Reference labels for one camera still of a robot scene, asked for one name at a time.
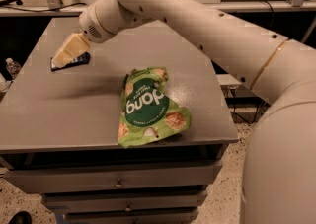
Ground metal frame rail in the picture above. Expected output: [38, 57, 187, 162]
[0, 1, 316, 17]

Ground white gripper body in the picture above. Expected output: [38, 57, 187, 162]
[79, 5, 107, 43]

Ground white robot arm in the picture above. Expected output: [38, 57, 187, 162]
[53, 0, 316, 224]

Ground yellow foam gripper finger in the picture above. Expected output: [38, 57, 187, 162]
[51, 33, 90, 68]

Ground green rice chips bag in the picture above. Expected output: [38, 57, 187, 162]
[118, 67, 192, 148]

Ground dark blue snack bar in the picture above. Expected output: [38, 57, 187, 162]
[50, 52, 91, 72]

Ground clear plastic water bottle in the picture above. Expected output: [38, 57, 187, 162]
[6, 58, 22, 79]

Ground black shoe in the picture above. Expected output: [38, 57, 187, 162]
[9, 211, 33, 224]

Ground grey drawer cabinet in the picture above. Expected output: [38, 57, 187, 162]
[0, 18, 237, 224]

